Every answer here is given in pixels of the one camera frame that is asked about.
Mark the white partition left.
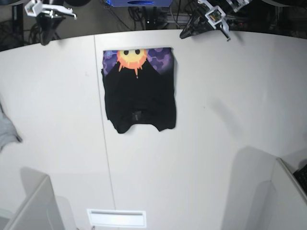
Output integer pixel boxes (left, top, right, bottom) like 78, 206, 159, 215
0, 167, 65, 230

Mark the blue box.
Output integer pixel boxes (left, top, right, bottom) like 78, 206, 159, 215
106, 0, 173, 7

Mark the black T-shirt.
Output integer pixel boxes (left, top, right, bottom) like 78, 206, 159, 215
101, 47, 177, 134

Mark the black keyboard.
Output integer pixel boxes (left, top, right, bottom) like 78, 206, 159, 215
294, 165, 307, 194

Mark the grey cloth at left edge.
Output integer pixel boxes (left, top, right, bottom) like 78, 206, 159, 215
0, 105, 23, 151

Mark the white partition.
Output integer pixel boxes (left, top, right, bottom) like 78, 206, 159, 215
0, 167, 65, 230
254, 157, 307, 230

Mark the white partition right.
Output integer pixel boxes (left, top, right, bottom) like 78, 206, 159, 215
254, 157, 307, 230

